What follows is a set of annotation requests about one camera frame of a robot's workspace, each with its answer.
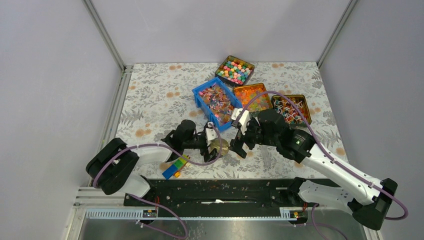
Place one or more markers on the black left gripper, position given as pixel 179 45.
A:
pixel 208 156

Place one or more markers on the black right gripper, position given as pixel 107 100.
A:
pixel 236 144

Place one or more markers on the gold round jar lid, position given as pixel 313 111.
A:
pixel 220 145

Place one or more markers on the blue plastic bin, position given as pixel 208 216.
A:
pixel 217 102

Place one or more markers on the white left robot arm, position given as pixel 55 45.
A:
pixel 111 169

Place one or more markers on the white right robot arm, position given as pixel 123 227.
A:
pixel 363 196

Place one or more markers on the gold tin with gummy candies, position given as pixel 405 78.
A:
pixel 247 92

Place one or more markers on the dark tin with pastel candies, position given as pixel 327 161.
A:
pixel 235 71

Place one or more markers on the floral patterned table mat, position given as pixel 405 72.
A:
pixel 159 96

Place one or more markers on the colourful toy brick stack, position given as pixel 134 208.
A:
pixel 173 170

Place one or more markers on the gold tin with lollipops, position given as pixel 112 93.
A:
pixel 290 114

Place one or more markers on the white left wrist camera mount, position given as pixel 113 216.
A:
pixel 210 132

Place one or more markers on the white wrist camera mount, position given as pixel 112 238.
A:
pixel 240 118
pixel 210 132

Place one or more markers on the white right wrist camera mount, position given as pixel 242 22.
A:
pixel 240 118

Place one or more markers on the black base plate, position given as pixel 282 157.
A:
pixel 268 192

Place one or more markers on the grey cable duct rail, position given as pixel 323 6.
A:
pixel 272 214

